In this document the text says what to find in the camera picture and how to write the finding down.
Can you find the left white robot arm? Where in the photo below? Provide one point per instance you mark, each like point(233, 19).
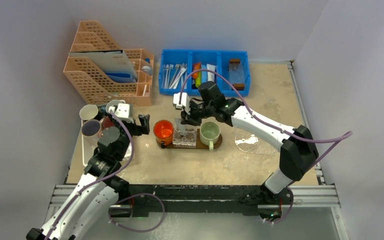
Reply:
point(99, 187)

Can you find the blue plastic compartment bin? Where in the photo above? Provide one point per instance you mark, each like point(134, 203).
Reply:
point(221, 59)

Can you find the blue small tube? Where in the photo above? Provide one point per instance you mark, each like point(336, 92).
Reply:
point(204, 75)

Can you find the orange small tube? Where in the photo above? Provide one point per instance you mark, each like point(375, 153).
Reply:
point(196, 67)

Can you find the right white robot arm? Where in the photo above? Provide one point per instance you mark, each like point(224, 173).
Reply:
point(296, 154)

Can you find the white paper folder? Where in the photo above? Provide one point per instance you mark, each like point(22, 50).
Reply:
point(113, 62)

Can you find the black aluminium base frame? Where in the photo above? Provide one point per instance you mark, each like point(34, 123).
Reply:
point(248, 200)

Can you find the brown wooden block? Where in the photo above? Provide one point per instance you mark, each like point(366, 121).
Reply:
point(239, 86)

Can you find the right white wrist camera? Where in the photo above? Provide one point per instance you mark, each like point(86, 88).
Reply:
point(181, 101)

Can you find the white plastic cup bin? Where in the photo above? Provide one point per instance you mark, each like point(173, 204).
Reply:
point(88, 151)

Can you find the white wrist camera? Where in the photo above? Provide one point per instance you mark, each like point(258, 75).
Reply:
point(122, 111)
point(181, 101)

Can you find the purple ceramic mug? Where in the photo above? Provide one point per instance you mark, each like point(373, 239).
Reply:
point(91, 128)

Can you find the clear glass toothbrush holder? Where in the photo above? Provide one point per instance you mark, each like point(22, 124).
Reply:
point(186, 138)

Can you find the light green ceramic mug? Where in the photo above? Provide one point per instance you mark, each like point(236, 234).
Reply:
point(209, 134)

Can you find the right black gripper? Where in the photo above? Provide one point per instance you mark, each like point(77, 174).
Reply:
point(190, 113)

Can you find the yellow green small tube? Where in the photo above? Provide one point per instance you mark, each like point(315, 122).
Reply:
point(198, 80)

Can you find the peach plastic desk organizer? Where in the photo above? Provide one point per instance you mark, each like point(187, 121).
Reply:
point(92, 82)

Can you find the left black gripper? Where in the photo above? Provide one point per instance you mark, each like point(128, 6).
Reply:
point(138, 130)

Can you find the brown wooden oval tray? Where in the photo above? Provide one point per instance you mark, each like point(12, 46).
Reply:
point(165, 145)

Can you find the cream ceramic mug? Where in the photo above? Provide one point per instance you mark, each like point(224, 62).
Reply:
point(89, 112)

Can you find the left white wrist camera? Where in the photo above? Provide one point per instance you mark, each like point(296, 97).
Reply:
point(122, 111)

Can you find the orange translucent cup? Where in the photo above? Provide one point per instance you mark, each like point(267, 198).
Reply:
point(164, 131)

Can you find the maroon ceramic mug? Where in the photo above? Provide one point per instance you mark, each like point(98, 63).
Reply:
point(107, 122)

